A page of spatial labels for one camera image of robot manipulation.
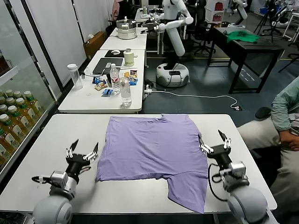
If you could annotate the black table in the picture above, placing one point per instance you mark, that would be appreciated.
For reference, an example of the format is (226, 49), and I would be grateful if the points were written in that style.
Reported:
(254, 49)

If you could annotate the pink garment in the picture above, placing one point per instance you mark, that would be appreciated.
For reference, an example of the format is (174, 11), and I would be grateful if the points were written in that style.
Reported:
(116, 9)

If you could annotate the white floor plug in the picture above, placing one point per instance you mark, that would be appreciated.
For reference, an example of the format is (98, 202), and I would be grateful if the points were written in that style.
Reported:
(236, 107)

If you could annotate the yellow tea bottle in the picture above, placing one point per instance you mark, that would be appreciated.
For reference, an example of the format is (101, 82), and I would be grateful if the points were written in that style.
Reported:
(9, 130)
(10, 101)
(32, 103)
(24, 109)
(2, 108)
(17, 94)
(17, 119)
(3, 144)
(9, 93)
(1, 93)

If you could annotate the green cloth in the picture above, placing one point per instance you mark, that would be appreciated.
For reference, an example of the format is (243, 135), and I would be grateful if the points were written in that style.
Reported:
(243, 37)

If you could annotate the blue plastic bin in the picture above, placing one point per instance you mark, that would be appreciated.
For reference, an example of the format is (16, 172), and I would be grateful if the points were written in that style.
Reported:
(263, 10)

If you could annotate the dark brown snack packet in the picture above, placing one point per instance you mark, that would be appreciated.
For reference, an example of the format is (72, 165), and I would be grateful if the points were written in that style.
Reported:
(133, 72)

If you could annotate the blue snack packet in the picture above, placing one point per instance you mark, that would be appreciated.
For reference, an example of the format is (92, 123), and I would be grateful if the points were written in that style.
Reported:
(96, 80)
(107, 92)
(133, 81)

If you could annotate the bystander bare hand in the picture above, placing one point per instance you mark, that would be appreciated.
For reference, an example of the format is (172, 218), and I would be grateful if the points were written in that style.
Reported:
(289, 141)

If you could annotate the white shelf red items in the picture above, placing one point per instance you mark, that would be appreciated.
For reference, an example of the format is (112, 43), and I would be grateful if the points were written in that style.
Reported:
(218, 11)

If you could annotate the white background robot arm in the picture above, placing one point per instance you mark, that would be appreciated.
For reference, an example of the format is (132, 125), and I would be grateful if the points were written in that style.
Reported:
(241, 10)

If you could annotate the glass door drinks cabinet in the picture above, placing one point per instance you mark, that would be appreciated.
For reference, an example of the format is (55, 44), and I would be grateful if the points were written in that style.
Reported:
(35, 58)

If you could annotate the seated person green jacket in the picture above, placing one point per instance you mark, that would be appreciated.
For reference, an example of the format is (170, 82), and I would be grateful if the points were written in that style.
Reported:
(282, 107)

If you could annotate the brown cardboard box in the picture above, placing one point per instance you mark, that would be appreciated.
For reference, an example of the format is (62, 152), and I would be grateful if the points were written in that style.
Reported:
(93, 45)

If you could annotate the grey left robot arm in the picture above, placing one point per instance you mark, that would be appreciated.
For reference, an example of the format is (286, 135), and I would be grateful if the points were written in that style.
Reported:
(56, 205)

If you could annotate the red label water bottle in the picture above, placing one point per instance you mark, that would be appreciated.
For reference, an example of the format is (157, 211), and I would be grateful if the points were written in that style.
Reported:
(114, 79)

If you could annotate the white table with pot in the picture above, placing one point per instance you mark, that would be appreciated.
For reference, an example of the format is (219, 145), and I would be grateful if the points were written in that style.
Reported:
(130, 44)

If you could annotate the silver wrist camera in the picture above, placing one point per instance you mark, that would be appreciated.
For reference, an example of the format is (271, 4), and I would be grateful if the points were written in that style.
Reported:
(238, 172)
(58, 178)

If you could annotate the black tripod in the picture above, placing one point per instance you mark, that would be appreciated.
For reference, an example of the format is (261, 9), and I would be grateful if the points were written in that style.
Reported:
(266, 16)

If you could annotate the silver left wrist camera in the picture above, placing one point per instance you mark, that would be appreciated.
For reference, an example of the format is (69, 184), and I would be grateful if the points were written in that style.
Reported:
(58, 178)

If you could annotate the black office chair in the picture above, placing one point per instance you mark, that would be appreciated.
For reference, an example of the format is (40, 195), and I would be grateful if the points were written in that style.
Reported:
(201, 28)

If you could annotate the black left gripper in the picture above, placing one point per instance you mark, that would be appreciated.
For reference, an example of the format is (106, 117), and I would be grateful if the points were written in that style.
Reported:
(78, 163)

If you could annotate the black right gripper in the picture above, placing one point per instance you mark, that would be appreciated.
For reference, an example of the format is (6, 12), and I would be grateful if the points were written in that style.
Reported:
(220, 154)

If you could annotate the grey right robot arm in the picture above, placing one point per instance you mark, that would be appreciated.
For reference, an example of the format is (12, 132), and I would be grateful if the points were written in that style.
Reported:
(247, 205)

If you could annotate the white steamer pot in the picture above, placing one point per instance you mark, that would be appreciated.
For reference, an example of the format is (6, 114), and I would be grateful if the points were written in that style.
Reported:
(126, 29)

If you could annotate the clear tumbler white lid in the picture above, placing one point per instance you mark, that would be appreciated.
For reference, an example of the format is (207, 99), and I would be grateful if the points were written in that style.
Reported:
(76, 77)

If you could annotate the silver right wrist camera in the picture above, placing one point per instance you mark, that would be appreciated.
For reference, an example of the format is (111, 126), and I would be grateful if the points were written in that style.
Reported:
(238, 172)

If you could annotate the black mouse pad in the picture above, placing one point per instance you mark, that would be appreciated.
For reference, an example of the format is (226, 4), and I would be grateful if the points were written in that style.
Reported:
(121, 54)

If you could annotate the purple t-shirt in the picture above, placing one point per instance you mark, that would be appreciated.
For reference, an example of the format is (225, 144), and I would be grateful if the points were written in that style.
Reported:
(149, 149)

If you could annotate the black chair armrest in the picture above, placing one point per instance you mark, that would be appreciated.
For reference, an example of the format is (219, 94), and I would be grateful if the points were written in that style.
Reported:
(262, 112)

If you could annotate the large clear water bottle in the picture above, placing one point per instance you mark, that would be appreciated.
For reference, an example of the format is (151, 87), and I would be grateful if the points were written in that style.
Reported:
(125, 93)

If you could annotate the white wheeled humanoid robot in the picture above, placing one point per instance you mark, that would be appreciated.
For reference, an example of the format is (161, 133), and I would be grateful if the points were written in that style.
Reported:
(174, 35)

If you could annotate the orange snack packet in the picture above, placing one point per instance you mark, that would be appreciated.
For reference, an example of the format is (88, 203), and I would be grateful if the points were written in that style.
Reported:
(126, 74)

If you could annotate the cream lidded jar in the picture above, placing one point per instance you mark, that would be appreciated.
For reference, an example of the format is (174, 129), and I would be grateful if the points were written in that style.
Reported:
(129, 58)

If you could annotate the white power strip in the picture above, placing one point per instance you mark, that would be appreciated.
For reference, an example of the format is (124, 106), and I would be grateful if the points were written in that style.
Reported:
(147, 89)

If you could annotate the white computer mouse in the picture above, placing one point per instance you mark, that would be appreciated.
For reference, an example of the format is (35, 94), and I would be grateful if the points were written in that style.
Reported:
(114, 52)

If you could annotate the dark grey laptop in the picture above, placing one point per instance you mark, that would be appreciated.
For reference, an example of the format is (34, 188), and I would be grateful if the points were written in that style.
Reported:
(109, 65)

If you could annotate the white table with snacks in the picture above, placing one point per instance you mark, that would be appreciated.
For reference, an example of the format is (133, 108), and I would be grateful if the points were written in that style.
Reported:
(93, 102)

